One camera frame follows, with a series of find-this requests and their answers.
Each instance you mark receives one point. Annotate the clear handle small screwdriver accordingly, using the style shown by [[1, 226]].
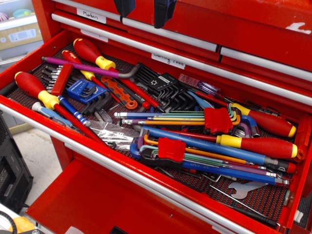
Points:
[[210, 89]]

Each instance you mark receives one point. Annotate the blue hex key holder set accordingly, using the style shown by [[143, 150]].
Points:
[[92, 95]]

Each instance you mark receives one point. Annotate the lower open red drawer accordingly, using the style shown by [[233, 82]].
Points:
[[98, 201]]

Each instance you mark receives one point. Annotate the coloured hex key set lower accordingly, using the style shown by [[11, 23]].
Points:
[[176, 154]]

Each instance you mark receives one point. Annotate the coloured hex key set upper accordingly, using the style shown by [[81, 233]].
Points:
[[215, 121]]

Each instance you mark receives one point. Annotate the white Markers label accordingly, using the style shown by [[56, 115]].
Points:
[[91, 15]]

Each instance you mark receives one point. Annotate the red tool chest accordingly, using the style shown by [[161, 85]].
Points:
[[258, 52]]

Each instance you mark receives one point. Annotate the purple large hex key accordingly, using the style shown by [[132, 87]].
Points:
[[93, 69]]

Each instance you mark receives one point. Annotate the clear plastic bag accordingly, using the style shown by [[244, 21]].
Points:
[[115, 136]]

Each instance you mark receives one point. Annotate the red yellow screwdriver front left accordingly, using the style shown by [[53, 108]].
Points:
[[31, 85]]

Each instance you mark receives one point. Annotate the red yellow screwdriver right back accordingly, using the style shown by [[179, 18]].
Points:
[[270, 123]]

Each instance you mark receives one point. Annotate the orange hex key holder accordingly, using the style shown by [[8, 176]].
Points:
[[119, 92]]

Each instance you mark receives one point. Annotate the cardboard box with label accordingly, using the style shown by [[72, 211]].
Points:
[[20, 35]]

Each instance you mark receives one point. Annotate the white Cutting Tools label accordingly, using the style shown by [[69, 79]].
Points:
[[168, 61]]

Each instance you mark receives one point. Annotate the long blue hex key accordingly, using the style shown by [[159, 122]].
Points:
[[275, 163]]

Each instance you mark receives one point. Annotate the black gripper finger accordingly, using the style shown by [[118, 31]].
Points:
[[125, 7], [163, 11]]

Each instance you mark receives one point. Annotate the black computer case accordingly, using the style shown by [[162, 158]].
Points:
[[15, 178]]

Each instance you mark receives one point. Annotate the blue white precision screwdriver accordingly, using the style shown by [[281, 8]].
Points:
[[37, 107]]

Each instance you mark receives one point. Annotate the red yellow screwdriver right front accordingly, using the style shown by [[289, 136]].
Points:
[[268, 146]]

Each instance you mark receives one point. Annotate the flat silver wrench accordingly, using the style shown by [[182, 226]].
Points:
[[243, 189]]

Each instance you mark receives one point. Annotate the red bit holder with bits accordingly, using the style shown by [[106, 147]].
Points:
[[56, 78]]

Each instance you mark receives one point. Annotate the large red yellow screwdriver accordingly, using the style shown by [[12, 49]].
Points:
[[89, 52]]

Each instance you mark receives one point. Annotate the slim red yellow screwdriver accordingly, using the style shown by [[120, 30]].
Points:
[[72, 57]]

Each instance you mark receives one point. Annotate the coloured hex key set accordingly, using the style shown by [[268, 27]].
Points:
[[215, 121], [176, 154]]

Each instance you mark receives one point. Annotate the black torx key set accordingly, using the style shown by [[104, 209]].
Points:
[[166, 89]]

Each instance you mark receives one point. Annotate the long thin black screwdriver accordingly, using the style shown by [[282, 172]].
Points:
[[248, 211]]

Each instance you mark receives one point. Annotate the blue metal precision screwdriver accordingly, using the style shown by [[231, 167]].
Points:
[[73, 111]]

